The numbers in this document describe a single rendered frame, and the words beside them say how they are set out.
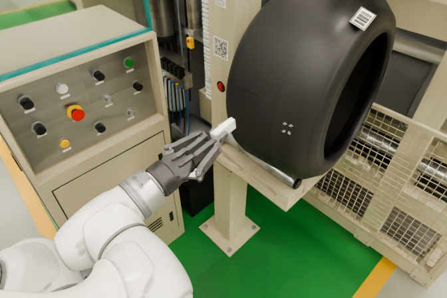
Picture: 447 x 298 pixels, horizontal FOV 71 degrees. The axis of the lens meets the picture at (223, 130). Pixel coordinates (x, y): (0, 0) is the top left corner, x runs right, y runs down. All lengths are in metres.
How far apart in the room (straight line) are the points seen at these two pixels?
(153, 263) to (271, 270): 1.43
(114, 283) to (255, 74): 0.55
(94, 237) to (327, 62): 0.59
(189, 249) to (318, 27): 1.51
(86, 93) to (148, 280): 0.78
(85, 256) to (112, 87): 0.71
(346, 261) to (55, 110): 1.67
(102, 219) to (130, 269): 0.13
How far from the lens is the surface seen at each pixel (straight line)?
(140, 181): 0.65
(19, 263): 0.89
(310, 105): 0.76
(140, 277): 0.52
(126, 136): 1.29
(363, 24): 0.82
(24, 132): 1.16
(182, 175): 0.67
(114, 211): 0.62
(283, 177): 1.09
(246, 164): 1.18
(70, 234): 0.64
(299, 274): 1.94
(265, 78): 0.79
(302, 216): 2.14
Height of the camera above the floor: 1.72
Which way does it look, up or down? 41 degrees down
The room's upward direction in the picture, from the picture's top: straight up
